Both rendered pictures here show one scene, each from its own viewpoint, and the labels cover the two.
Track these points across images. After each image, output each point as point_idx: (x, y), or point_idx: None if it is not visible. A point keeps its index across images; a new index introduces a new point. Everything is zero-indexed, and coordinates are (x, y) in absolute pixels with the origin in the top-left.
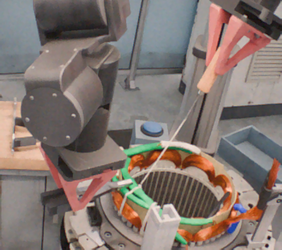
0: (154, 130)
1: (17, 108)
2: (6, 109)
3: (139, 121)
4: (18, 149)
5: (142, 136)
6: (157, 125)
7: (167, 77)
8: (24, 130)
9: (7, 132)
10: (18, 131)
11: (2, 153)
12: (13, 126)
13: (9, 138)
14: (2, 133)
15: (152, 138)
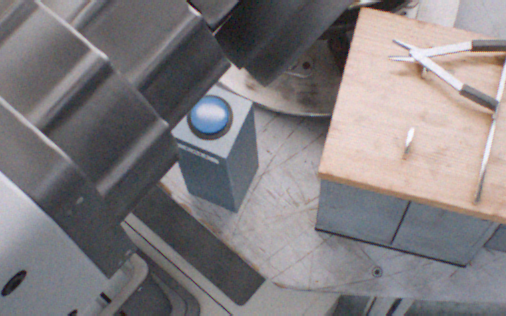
0: (213, 99)
1: (474, 184)
2: (496, 183)
3: (220, 149)
4: (496, 61)
5: (239, 101)
6: (199, 114)
7: None
8: (473, 112)
9: None
10: (486, 109)
11: None
12: (498, 104)
13: None
14: None
15: (222, 92)
